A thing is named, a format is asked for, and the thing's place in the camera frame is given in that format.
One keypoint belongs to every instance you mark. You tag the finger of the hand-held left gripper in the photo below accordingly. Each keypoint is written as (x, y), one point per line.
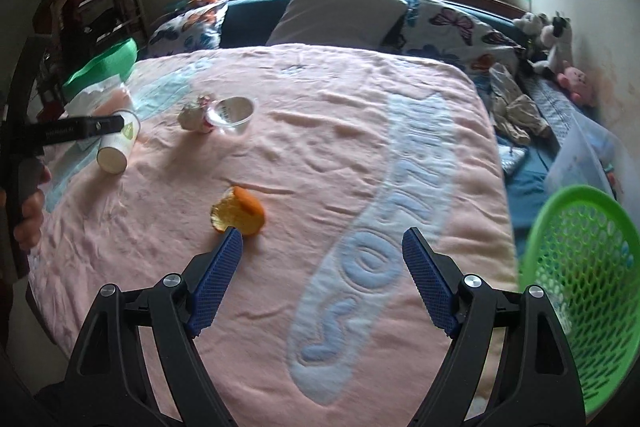
(102, 126)

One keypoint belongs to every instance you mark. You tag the white paper cup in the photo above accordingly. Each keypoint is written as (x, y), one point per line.
(115, 152)

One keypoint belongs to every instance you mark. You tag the beige patterned cloth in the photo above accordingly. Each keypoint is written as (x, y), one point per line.
(520, 109)

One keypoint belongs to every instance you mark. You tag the clear plastic storage box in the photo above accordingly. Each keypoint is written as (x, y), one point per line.
(580, 157)

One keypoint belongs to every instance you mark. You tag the pink blanket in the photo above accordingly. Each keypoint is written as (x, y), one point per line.
(325, 157)

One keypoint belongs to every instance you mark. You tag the grey pillow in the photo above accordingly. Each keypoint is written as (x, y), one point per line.
(335, 12)

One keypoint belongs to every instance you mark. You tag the green basin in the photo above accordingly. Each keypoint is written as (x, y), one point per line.
(110, 59)

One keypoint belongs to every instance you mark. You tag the tissue pack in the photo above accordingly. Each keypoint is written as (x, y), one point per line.
(100, 93)

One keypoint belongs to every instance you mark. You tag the person's left hand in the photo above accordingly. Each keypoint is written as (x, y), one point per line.
(31, 214)

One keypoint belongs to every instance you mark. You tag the cow plush toy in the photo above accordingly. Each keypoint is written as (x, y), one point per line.
(555, 42)

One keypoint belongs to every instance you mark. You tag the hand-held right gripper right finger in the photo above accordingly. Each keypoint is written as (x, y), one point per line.
(430, 279)

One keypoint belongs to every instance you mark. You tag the orange peel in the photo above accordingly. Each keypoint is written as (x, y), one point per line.
(245, 212)

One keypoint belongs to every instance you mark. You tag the pink plush toy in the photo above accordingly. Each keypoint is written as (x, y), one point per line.
(577, 82)

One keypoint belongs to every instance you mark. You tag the large butterfly print pillow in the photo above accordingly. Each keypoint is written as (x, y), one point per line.
(450, 27)

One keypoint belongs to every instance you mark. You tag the grey dotted cloth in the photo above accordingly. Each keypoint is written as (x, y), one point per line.
(550, 102)

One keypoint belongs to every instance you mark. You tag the red dark clothes pile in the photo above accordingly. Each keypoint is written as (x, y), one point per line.
(65, 12)

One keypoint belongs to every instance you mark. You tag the clear plastic cup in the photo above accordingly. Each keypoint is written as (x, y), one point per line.
(235, 112)

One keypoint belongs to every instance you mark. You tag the black white plush toy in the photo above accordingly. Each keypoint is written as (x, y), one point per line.
(530, 24)

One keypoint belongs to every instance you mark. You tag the crumpled pink wrapper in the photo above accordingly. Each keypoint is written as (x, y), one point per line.
(192, 117)

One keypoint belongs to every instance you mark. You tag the small butterfly print pillow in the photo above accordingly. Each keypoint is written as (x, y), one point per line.
(185, 29)

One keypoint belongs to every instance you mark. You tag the green plastic basket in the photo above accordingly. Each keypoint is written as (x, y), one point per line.
(550, 227)

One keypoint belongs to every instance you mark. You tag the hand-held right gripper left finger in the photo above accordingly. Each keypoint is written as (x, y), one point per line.
(217, 277)

